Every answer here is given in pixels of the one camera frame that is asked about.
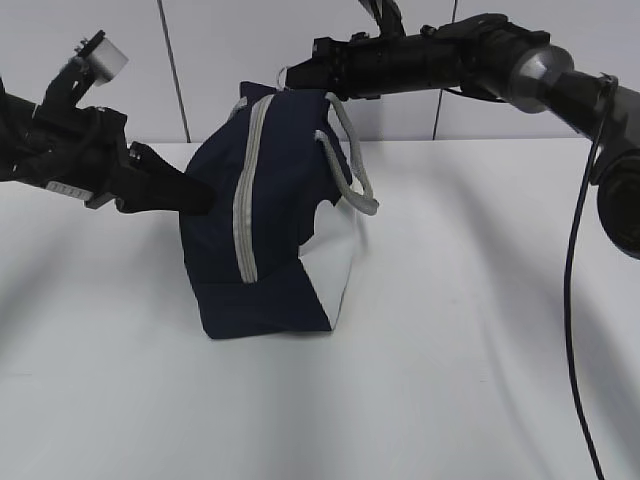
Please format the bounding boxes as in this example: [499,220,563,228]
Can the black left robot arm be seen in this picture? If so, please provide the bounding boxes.
[1,73,216,215]

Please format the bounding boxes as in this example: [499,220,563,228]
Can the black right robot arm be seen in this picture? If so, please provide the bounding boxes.
[285,13,639,257]

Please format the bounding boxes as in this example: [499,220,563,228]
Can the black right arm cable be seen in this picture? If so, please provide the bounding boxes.
[563,72,619,480]

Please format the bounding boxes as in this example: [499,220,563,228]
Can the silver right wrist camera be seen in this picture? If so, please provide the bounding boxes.
[359,0,406,37]

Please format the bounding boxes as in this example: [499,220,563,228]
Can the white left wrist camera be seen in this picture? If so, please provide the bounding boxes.
[75,30,129,86]

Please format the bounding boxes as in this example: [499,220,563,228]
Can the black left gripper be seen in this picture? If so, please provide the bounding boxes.
[29,107,215,215]

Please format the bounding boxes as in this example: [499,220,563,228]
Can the navy blue lunch bag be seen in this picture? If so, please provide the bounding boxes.
[179,81,379,340]

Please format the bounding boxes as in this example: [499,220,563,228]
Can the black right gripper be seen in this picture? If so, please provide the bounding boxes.
[285,34,385,100]

